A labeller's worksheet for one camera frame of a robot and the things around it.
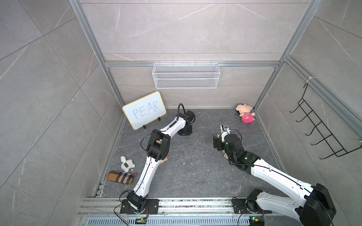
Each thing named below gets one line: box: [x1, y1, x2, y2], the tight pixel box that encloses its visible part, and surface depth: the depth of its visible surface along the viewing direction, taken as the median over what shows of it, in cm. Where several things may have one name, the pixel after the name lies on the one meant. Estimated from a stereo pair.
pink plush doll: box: [235, 103, 256, 124], surface depth 113 cm
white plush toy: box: [120, 155, 136, 173], surface depth 87 cm
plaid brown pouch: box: [106, 170, 135, 185], surface depth 83 cm
